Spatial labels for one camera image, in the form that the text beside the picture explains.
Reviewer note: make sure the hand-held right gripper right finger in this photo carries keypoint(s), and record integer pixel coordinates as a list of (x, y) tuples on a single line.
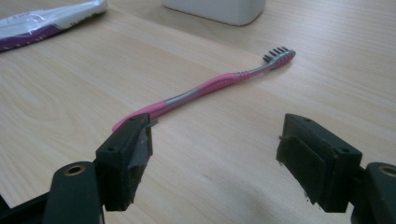
[(323, 161)]

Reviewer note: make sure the pink and grey toothbrush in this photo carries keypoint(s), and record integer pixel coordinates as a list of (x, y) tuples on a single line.
[(218, 82)]

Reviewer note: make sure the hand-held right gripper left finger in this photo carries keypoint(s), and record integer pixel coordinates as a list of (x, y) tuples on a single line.
[(123, 161)]

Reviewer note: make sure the white plastic holder box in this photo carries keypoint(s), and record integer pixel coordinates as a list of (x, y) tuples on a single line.
[(218, 11)]

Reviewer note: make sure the white and purple toothpaste tube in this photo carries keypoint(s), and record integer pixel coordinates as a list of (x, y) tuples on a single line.
[(46, 21)]

